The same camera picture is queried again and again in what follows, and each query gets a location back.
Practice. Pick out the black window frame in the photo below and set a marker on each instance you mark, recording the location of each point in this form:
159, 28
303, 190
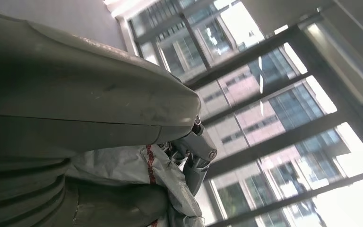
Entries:
278, 142

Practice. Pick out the grey plastic package red stripe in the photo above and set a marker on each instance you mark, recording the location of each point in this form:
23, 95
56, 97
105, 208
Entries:
119, 166

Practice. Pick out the ribbed grey left arm sleeve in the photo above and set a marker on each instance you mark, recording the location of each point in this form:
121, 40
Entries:
18, 188

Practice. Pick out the pale office building outside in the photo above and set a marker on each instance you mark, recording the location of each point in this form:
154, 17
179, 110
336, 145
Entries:
247, 119

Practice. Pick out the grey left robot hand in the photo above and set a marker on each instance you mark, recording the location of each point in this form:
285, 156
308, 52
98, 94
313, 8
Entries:
75, 94

